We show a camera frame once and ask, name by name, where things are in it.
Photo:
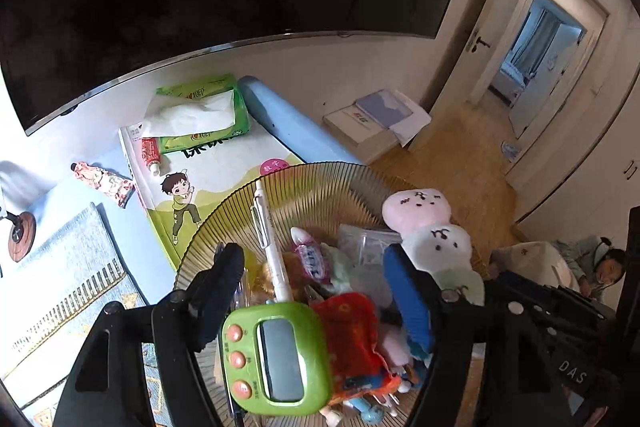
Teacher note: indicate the floral hand cream tube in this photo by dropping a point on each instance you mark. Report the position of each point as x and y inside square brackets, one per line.
[107, 184]

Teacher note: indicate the pink oval eraser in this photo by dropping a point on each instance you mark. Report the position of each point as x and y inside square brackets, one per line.
[395, 347]

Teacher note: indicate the white flat box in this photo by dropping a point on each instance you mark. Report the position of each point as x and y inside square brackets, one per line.
[350, 127]

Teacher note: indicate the red snack packet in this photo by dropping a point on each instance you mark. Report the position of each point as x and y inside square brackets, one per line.
[350, 332]

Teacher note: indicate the three-ball dango plush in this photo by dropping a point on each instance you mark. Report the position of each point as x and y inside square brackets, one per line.
[425, 212]

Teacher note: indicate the bed with blue sheet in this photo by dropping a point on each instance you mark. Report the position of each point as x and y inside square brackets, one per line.
[510, 82]

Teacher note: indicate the green tissue pack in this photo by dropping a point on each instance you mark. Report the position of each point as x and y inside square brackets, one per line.
[200, 142]

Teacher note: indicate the white cushion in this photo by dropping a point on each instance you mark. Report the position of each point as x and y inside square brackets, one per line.
[530, 264]

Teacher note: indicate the red tube with white cap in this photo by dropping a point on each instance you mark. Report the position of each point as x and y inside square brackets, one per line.
[150, 152]

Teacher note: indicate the blue patterned desk mat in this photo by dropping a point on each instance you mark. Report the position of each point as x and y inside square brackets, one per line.
[65, 267]

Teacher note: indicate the pale blue curtain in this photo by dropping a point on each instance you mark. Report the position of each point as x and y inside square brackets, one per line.
[535, 37]

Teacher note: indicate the green digital timer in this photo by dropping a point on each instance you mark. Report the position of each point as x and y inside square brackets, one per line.
[280, 357]

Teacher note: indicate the clear plastic bag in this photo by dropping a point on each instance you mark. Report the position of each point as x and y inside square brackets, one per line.
[367, 242]

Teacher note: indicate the amber glass bowl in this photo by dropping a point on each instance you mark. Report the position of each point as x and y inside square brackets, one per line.
[310, 192]

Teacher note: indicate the small blue cloth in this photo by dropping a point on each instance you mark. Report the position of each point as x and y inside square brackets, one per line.
[510, 152]

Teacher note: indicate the white wardrobe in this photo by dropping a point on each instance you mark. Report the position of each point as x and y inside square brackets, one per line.
[600, 167]

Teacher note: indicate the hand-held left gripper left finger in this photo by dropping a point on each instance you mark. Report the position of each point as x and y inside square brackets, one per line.
[225, 277]

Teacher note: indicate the phone stand with wooden base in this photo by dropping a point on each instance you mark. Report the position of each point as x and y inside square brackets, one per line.
[22, 237]

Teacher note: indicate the white pen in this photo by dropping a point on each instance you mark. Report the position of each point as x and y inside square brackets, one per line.
[272, 252]

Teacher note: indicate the blue white paper sheets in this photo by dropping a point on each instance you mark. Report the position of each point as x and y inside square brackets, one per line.
[395, 112]

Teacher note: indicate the blue desktop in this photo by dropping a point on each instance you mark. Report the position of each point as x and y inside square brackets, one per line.
[55, 187]

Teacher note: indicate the green cartoon workbook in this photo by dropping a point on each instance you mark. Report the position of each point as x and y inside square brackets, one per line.
[220, 187]

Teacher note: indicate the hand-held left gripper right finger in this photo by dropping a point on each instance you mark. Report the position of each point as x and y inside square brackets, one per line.
[407, 297]

